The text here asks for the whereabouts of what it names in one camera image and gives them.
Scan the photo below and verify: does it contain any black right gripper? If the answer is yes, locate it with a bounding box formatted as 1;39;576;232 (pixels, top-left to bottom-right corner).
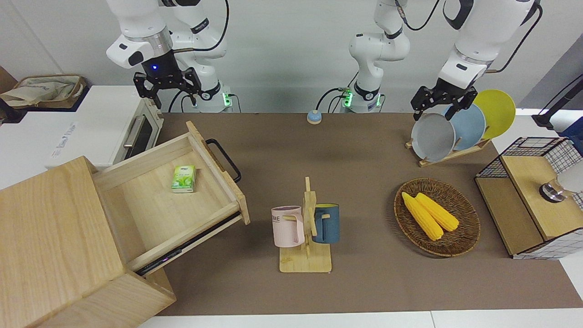
133;50;202;110

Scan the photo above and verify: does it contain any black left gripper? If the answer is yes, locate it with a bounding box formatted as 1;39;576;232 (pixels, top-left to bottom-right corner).
411;77;478;122

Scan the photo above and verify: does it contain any light wooden drawer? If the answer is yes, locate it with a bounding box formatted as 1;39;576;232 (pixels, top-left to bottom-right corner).
92;121;251;277

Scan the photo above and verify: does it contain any light blue plate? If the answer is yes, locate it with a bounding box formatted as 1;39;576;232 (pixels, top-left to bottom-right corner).
442;104;487;152

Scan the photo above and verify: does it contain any grey plate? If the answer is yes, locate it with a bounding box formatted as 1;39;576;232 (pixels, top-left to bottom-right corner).
411;113;456;163

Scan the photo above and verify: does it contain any wooden plate rack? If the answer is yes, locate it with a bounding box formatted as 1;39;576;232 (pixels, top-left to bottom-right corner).
405;138;493;168

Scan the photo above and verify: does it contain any yellow plate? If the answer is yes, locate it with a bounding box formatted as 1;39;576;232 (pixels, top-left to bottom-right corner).
474;89;517;140

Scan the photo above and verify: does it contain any white toaster oven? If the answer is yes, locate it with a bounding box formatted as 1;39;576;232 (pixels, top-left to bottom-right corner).
46;86;164;173

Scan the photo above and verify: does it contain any brown rimmed storage box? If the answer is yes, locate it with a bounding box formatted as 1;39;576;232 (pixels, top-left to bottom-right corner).
10;74;88;111

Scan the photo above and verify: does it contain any green tissue pack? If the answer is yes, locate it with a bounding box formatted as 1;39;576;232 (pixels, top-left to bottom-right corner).
171;165;197;194

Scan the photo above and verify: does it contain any yellow corn cob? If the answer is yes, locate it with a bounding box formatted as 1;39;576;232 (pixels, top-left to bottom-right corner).
401;192;444;241
415;193;460;232

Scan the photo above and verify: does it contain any white paper bag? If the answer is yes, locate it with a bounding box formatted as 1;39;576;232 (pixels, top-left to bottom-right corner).
0;77;77;108

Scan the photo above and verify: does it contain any blue object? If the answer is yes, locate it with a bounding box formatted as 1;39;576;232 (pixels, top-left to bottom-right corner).
562;116;583;143

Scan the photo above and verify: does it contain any brown wicker basket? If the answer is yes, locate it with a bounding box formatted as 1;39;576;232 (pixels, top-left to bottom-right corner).
394;178;481;258

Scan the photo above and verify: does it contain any translucent bottle with metal cap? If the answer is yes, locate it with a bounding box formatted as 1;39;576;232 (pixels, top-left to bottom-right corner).
539;162;583;203

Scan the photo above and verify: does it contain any brown cardboard board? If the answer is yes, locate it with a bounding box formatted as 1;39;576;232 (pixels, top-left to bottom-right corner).
0;66;18;94

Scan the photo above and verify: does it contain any dark blue mug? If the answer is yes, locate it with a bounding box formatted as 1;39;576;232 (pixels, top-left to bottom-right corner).
312;204;340;245

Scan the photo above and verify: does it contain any pink mug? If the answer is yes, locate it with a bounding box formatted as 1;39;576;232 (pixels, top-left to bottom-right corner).
271;206;305;248

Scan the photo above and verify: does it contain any light wooden cabinet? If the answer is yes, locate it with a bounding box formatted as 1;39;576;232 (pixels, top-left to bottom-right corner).
0;156;177;328

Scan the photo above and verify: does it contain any brown table mat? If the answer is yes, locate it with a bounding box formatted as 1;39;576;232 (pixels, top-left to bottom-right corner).
155;113;583;316

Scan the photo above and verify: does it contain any wooden mug rack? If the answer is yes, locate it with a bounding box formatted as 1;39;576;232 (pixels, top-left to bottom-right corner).
279;177;333;274

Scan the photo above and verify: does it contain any black right base cable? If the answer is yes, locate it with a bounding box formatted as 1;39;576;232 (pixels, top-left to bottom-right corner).
167;89;197;113

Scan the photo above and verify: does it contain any black base cable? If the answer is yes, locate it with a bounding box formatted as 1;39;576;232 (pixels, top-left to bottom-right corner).
316;86;352;113
167;89;197;113

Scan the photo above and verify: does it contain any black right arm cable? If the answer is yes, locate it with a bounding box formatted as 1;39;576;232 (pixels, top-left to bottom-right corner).
171;0;230;54

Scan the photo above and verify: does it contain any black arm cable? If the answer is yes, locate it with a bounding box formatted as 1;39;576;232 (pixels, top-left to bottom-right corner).
171;0;230;54
485;4;544;74

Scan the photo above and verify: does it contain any wire shelf with wooden boards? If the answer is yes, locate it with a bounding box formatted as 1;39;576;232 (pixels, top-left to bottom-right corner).
475;137;583;261

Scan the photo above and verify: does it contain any black left base cable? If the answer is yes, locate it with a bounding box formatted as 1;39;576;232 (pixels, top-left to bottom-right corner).
316;86;352;113

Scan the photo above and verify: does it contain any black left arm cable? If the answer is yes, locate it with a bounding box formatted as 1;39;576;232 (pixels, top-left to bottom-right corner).
485;4;544;74

